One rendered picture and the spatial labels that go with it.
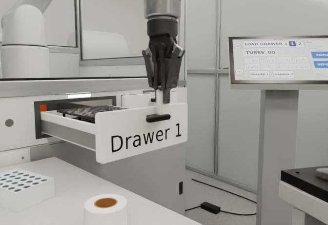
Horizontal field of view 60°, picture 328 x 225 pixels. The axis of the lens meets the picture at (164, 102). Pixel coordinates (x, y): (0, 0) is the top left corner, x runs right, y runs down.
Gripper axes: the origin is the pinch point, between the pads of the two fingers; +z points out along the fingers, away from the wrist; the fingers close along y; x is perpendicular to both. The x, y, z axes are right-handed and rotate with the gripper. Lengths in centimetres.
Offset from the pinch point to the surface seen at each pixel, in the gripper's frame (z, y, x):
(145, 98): 2.5, 33.2, -24.1
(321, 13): -47, 11, -164
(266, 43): -22, 15, -91
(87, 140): 8.2, 9.2, 15.9
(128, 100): 2.8, 33.2, -15.6
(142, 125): 5.0, 1.2, 5.5
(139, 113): 1.9, 1.2, 6.4
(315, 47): -20, -4, -103
